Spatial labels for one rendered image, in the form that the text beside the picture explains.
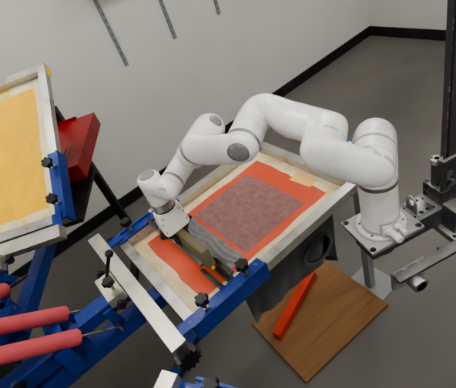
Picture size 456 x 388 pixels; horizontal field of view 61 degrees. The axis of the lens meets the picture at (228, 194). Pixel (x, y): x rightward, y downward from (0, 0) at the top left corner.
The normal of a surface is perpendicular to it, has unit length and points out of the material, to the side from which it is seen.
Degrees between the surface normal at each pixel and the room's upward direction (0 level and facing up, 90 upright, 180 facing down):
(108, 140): 90
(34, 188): 32
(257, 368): 0
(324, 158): 82
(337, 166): 91
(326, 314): 0
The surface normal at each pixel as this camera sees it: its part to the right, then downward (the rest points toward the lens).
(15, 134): -0.18, -0.30
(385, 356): -0.30, -0.74
